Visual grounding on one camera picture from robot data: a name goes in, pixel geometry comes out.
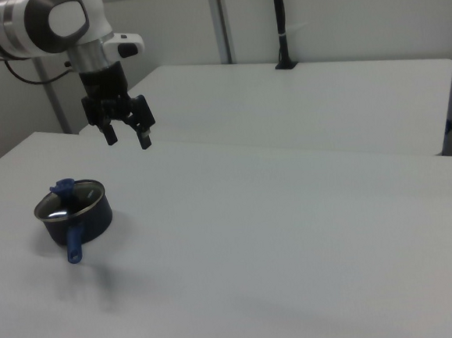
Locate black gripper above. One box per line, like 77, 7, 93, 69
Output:
78, 61, 159, 155

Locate glass lid with blue knob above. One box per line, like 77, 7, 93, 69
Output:
30, 175, 109, 224

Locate silver partition frame post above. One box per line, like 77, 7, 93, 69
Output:
205, 0, 239, 67
32, 55, 72, 137

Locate dark saucepan with blue handle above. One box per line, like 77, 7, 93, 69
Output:
30, 178, 117, 269

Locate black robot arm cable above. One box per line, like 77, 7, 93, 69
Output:
3, 53, 77, 87

